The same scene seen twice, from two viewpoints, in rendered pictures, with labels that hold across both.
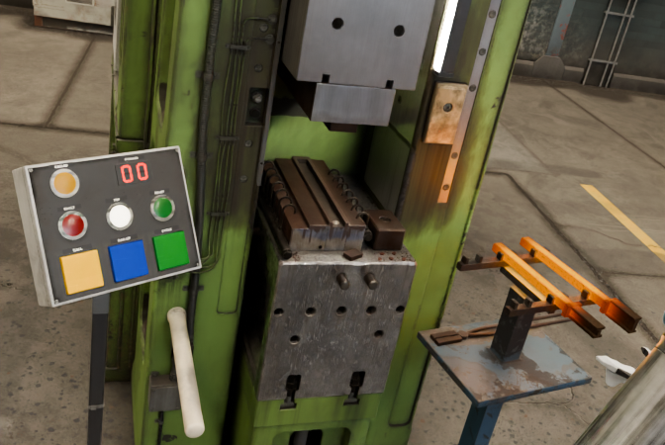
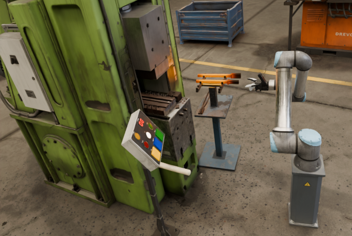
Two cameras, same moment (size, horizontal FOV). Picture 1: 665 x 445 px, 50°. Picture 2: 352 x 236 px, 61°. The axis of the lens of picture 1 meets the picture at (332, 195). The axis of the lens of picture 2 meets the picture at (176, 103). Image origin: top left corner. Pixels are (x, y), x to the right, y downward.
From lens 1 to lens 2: 1.28 m
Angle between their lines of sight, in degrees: 31
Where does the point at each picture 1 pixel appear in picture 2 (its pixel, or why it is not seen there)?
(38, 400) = (100, 228)
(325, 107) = (157, 73)
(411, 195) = (170, 83)
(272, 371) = (177, 151)
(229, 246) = not seen: hidden behind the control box
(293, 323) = (176, 135)
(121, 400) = (120, 206)
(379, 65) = (163, 53)
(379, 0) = (157, 36)
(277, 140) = not seen: hidden behind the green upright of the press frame
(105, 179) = (140, 128)
